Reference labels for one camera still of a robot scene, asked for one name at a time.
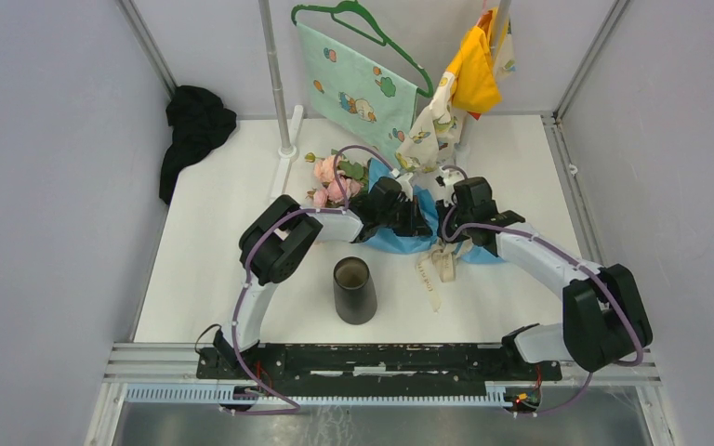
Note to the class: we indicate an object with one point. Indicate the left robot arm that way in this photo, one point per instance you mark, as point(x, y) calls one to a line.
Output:
point(273, 247)

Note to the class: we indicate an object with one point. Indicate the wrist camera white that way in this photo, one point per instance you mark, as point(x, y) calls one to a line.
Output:
point(404, 180)
point(446, 179)

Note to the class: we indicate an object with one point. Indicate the white cable duct strip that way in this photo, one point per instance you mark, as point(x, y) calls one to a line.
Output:
point(235, 395)

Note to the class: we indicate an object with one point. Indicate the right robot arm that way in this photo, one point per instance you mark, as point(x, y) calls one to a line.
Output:
point(603, 321)

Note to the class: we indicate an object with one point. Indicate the black vase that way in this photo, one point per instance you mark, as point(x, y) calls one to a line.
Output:
point(354, 291)

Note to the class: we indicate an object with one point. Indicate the green hanger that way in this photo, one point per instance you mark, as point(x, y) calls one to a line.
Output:
point(379, 37)

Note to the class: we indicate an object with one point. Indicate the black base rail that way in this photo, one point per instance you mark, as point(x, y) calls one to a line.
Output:
point(374, 370)

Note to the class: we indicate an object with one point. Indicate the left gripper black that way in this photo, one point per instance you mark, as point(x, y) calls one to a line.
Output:
point(415, 225)

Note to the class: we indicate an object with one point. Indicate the mint green patterned towel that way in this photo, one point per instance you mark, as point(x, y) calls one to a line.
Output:
point(362, 96)

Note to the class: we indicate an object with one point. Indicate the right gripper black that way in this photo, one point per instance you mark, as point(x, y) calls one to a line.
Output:
point(442, 209)

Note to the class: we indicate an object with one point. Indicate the yellow cream patterned garment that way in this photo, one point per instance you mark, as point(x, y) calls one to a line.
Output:
point(436, 134)

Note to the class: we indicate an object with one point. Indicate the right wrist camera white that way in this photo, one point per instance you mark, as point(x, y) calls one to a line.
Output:
point(446, 179)

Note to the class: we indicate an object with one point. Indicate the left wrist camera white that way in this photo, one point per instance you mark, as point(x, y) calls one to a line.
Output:
point(404, 180)

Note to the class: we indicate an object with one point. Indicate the pink flower bouquet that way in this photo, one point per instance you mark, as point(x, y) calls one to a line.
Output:
point(339, 180)

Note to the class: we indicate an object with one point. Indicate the cream ribbon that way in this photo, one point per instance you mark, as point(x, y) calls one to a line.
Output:
point(438, 265)

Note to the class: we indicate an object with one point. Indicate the black cloth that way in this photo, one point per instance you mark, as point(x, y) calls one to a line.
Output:
point(200, 123)

